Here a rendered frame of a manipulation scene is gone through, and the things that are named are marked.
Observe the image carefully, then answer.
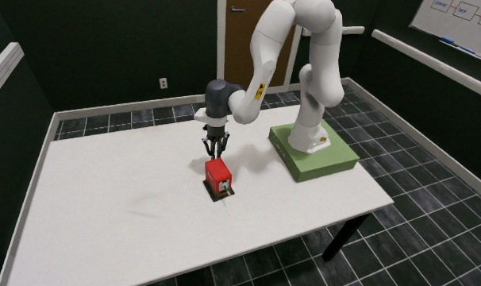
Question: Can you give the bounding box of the red pencil sharpener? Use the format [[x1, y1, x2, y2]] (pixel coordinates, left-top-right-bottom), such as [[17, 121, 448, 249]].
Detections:
[[203, 157, 235, 202]]

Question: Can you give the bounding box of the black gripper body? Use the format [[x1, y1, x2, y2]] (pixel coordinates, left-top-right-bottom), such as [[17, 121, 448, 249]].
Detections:
[[206, 125, 225, 142]]

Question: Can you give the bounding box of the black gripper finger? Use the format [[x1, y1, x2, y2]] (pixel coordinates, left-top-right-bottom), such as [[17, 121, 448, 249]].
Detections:
[[217, 131, 230, 158], [202, 136, 217, 160]]

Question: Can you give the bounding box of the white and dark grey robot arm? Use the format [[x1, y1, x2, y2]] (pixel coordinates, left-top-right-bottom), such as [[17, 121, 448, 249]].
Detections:
[[194, 0, 344, 154]]

